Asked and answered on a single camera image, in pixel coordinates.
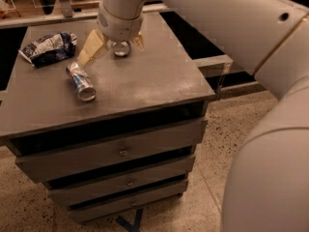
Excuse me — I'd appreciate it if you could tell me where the grey drawer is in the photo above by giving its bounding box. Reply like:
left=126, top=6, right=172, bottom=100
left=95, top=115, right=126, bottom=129
left=15, top=118, right=207, bottom=183
left=68, top=179, right=188, bottom=223
left=48, top=154, right=195, bottom=207

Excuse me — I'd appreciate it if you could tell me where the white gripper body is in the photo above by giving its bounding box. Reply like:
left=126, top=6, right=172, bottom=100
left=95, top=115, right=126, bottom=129
left=97, top=2, right=143, bottom=43

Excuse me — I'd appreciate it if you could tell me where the bottom grey drawer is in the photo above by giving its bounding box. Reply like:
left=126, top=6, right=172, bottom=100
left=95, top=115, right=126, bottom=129
left=68, top=179, right=188, bottom=223

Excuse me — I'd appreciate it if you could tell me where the blue silver Red Bull can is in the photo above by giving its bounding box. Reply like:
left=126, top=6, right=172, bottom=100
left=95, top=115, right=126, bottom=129
left=66, top=62, right=96, bottom=102

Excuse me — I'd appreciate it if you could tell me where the top grey drawer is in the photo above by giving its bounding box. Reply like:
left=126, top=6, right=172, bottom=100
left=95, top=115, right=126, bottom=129
left=15, top=118, right=207, bottom=183

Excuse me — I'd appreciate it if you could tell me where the grey metal railing frame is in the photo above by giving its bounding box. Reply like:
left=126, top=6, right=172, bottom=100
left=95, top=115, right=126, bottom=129
left=0, top=0, right=309, bottom=99

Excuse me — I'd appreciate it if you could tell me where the grey wooden drawer cabinet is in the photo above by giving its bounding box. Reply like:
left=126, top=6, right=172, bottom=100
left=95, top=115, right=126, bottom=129
left=0, top=13, right=212, bottom=212

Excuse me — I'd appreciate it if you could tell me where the crumpled blue white chip bag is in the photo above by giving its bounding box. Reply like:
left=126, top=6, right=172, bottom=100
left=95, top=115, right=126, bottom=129
left=18, top=32, right=77, bottom=68

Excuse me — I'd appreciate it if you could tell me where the middle grey drawer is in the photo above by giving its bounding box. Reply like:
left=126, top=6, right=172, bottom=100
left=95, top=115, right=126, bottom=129
left=48, top=154, right=195, bottom=207

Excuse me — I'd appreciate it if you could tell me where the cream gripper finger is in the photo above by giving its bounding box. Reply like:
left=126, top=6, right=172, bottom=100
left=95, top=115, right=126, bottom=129
left=133, top=32, right=145, bottom=51
left=77, top=29, right=108, bottom=66

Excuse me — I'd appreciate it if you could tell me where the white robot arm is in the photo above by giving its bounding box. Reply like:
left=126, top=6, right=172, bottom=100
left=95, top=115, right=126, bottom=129
left=98, top=0, right=309, bottom=232

